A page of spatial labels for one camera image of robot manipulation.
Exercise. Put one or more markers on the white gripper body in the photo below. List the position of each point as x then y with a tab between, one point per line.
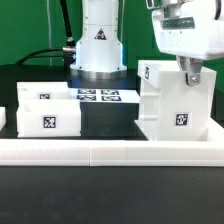
189	28

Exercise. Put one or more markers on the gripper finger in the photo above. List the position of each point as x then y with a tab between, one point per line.
192	68

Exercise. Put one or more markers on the white drawer cabinet housing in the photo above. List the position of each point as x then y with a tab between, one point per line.
170	109

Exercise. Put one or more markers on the white drawer box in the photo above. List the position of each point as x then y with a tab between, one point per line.
42	90
49	118

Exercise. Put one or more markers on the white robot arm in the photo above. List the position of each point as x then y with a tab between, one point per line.
99	51

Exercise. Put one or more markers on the black base mat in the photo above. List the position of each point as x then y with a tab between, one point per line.
100	121

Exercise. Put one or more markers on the fiducial marker sheet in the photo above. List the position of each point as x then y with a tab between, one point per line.
104	95

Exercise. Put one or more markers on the small white block left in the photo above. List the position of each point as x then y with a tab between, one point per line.
2	117

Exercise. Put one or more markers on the white border rail frame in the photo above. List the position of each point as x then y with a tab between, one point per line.
22	152

